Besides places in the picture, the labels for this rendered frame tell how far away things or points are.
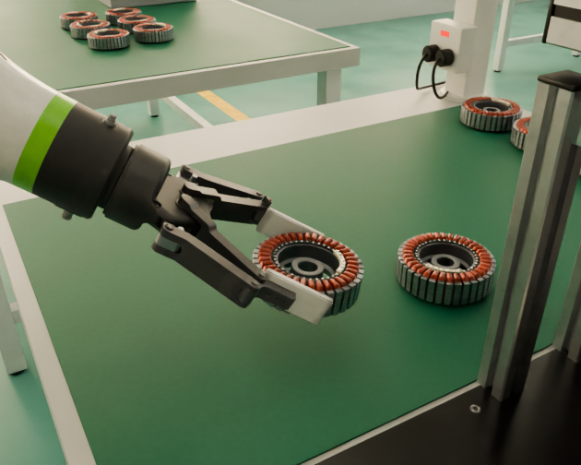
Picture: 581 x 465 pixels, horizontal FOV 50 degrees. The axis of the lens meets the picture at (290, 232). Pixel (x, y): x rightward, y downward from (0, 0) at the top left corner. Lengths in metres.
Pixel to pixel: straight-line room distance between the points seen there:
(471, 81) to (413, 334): 0.81
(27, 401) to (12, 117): 1.28
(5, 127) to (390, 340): 0.41
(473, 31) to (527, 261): 0.87
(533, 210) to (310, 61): 1.27
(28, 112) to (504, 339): 0.44
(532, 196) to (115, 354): 0.42
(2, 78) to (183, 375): 0.31
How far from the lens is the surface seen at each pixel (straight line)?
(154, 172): 0.57
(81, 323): 0.72
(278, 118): 1.25
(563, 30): 0.48
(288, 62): 1.68
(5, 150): 0.56
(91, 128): 0.56
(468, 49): 1.34
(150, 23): 1.93
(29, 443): 1.67
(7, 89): 0.57
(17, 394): 1.81
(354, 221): 0.87
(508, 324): 0.55
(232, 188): 0.66
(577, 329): 0.64
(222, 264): 0.53
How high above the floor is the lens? 1.18
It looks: 30 degrees down
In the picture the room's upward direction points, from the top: straight up
